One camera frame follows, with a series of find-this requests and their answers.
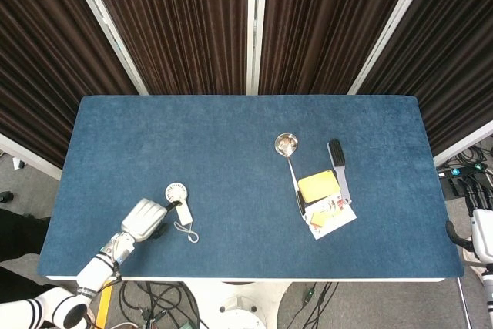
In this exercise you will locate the white printed paper card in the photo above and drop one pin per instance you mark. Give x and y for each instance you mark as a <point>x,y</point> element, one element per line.
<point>339,221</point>

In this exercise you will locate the black electronic device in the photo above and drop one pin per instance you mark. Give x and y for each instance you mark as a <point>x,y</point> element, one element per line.
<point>452,184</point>

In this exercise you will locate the yellow and orange block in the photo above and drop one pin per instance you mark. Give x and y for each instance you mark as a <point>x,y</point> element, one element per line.
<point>317,219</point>

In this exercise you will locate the white partition frame post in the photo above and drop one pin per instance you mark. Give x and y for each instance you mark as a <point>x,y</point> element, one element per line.
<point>389,24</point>
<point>256,17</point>
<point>104,21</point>
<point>31,157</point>
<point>462,144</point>

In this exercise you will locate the dark brown pleated curtain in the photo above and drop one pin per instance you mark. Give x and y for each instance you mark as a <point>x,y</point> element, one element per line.
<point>454,55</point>
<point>46,55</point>
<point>173,17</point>
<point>327,17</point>

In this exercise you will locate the yellow sponge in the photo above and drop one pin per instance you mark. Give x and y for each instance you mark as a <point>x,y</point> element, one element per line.
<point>317,186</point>

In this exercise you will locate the yellow flat strip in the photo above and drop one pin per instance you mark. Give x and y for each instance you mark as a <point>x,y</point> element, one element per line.
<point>104,306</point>

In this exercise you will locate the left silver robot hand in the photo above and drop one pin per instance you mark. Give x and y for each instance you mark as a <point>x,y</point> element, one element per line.
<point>144,217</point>

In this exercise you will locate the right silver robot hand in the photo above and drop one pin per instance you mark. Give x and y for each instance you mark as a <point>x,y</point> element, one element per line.
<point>483,232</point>

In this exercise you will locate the white pedestal base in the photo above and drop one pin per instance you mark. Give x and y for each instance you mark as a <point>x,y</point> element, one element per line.
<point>239,306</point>

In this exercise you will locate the black shoe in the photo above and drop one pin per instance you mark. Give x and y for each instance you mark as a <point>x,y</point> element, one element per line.
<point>5,197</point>

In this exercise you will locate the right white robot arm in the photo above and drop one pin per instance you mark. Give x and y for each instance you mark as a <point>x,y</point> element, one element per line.
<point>488,294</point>

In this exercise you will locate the grey brush with black bristles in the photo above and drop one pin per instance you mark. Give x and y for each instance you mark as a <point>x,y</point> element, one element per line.
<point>337,153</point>

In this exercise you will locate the blue fabric table cover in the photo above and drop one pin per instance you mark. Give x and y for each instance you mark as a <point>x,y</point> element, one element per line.
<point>231,171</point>

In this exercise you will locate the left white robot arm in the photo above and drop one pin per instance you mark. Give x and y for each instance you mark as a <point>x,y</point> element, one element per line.
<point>96,271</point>

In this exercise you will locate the black trousers leg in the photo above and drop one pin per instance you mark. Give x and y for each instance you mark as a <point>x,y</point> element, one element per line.
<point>19,236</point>

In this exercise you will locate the stainless steel ladle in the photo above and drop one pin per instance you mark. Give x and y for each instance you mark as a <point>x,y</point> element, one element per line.
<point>285,144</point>

